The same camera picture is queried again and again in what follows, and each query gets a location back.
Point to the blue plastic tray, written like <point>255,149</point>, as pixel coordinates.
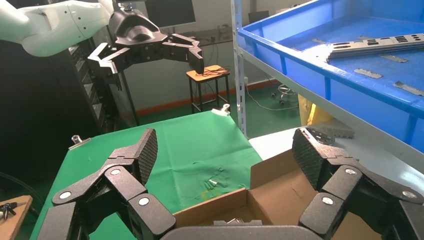
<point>364,96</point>

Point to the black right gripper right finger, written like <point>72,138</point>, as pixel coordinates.
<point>334,172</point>

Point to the small white tape scrap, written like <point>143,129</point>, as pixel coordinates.
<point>212,184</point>

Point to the silver metal I/O shield plate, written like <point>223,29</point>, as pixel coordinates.
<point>234,220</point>
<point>334,58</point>

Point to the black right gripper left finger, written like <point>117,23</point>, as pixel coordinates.
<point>126,185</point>

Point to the grey slotted steel shelf post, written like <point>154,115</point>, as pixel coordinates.
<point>239,66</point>

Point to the small black monitor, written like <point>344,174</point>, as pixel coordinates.
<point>258,16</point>

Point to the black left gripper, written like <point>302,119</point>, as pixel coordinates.
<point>136,30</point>

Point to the white board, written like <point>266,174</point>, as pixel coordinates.
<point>275,145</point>

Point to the large black monitor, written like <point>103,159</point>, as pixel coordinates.
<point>170,13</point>

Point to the wooden stool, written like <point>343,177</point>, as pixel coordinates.
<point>207,74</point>

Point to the stack of metal plates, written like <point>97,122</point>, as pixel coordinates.
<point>381,42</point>

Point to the brown wooden board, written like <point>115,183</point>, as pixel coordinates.
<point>15,218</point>

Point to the silver binder clip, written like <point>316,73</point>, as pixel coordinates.
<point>78,141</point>
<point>220,110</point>

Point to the yellow bag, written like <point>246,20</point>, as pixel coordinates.
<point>314,114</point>

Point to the white metal shelf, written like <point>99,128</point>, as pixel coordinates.
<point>348,116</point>

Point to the bunch of keys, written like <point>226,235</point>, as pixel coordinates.
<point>6,208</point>

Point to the grey desk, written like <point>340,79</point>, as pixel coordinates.
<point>215,34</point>

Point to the black equipment cabinet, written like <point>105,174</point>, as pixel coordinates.
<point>33,116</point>

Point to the black rolling stool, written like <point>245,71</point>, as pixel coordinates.
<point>283,96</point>

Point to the grey tape piece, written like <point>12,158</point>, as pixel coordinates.
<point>318,40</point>
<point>367,73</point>
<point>362,37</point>
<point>409,88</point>
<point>394,58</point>

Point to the green cloth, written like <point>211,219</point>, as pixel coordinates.
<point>185,145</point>

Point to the brown cardboard box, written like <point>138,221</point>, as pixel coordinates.
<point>281,185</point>

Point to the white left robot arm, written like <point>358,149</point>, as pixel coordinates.
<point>49,23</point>

